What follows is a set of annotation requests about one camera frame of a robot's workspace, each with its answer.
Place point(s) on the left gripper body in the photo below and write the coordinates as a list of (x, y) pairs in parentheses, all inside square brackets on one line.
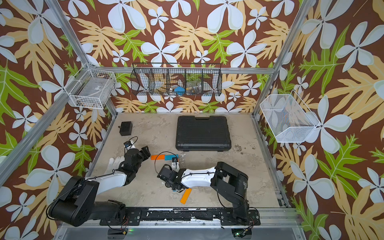
[(138, 165)]

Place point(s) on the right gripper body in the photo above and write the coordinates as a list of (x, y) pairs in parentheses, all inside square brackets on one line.
[(169, 184)]

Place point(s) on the teal block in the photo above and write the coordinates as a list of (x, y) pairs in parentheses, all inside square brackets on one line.
[(170, 157)]

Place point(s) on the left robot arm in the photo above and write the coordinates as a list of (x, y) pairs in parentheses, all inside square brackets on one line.
[(76, 203)]

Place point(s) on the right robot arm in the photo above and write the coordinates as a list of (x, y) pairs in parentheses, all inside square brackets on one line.
[(228, 182)]

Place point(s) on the orange block top left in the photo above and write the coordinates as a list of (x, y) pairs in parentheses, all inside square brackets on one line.
[(157, 157)]

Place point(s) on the orange block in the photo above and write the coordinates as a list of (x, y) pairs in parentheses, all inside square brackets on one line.
[(157, 157), (186, 194)]

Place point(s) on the orange block bottom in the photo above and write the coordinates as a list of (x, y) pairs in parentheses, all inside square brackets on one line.
[(186, 194)]

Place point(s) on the white cloth glove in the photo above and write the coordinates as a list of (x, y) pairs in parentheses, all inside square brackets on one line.
[(113, 165)]

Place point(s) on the small black box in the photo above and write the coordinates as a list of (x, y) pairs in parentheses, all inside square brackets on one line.
[(126, 128)]

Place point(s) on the black plastic tool case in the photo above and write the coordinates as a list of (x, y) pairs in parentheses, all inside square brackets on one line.
[(203, 134)]

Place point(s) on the blue object in basket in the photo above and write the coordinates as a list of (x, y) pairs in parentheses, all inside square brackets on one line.
[(180, 91)]

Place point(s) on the white mesh basket right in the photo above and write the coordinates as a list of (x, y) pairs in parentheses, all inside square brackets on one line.
[(289, 117)]

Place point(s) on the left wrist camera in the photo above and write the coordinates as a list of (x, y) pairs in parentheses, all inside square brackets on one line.
[(128, 145)]

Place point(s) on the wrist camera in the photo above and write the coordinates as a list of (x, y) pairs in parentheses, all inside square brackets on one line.
[(175, 164), (128, 145)]

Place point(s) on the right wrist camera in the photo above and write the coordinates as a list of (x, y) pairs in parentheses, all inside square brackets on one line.
[(175, 164)]

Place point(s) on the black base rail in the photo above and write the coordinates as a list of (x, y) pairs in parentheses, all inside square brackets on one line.
[(180, 215)]

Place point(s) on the black wire basket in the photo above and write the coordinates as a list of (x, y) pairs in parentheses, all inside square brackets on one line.
[(202, 79)]

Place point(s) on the white wire basket left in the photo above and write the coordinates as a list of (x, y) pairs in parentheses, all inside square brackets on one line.
[(91, 87)]

